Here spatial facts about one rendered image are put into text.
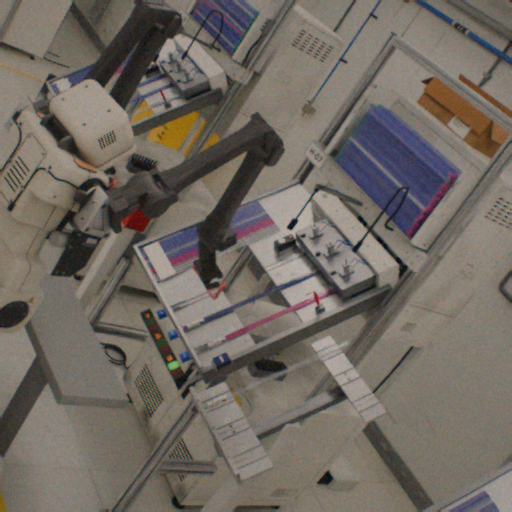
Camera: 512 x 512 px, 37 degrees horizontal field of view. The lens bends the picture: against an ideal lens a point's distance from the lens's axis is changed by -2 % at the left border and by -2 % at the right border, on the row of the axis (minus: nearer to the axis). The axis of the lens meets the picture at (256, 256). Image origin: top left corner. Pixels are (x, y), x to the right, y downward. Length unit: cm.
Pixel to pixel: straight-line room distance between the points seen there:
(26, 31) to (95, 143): 491
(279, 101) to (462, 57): 135
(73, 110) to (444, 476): 290
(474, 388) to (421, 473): 55
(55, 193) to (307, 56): 211
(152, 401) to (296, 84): 168
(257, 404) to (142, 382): 72
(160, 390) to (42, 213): 134
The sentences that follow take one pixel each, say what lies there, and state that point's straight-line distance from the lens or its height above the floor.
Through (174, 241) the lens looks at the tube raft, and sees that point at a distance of 296.
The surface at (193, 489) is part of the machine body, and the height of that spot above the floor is 16.
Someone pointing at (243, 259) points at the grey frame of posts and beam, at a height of 79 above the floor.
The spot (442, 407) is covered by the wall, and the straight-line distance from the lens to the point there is 426.
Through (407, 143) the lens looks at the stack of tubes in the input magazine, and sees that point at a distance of 274.
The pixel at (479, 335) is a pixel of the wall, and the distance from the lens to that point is 418.
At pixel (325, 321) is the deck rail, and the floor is 102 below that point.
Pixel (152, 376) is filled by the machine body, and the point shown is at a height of 23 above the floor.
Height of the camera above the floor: 195
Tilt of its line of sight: 20 degrees down
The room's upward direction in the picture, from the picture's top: 35 degrees clockwise
